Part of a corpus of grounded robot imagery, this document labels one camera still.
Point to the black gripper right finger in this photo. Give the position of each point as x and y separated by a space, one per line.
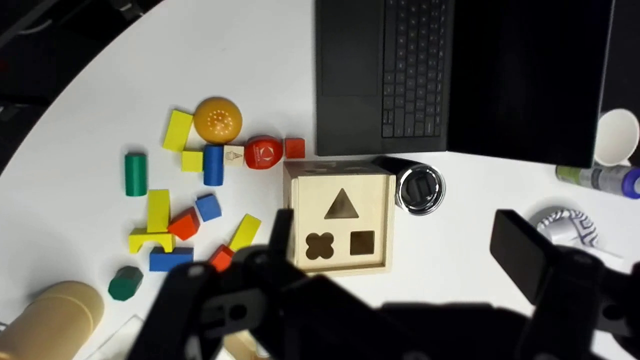
527 251

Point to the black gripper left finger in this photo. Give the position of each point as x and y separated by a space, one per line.
282 232

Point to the wooden shape sorter box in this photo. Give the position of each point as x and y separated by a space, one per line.
290 200

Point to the yellow slanted block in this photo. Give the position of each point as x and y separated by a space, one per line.
244 232

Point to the orange-red cube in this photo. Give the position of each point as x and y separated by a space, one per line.
221 258

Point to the blue cube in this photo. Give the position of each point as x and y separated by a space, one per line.
208 206

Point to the red round block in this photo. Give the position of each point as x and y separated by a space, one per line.
263 152

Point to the small plain wooden piece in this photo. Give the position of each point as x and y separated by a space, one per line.
234 157

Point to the blue cylinder block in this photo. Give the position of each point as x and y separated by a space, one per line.
213 165

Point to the red prism block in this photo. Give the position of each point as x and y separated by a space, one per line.
184 224

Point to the green white blue marker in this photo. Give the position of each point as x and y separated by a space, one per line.
603 178

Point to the small yellow cube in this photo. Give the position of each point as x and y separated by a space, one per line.
191 160

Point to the tall yellow block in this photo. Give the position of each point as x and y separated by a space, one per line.
159 211

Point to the orange ball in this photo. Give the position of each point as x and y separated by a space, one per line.
217 120

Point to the yellow bridge block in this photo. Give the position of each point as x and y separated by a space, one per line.
150 239

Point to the yellow rectangular block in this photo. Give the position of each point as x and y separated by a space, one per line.
176 130

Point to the green cylinder block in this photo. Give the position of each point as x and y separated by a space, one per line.
135 175

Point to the dark green octagon block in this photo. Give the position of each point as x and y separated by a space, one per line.
125 282

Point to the black laptop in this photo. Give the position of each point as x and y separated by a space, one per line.
412 72

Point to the black monitor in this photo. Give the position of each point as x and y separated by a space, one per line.
622 53

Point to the beige wooden cylinder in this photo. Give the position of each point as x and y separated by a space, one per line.
50 322

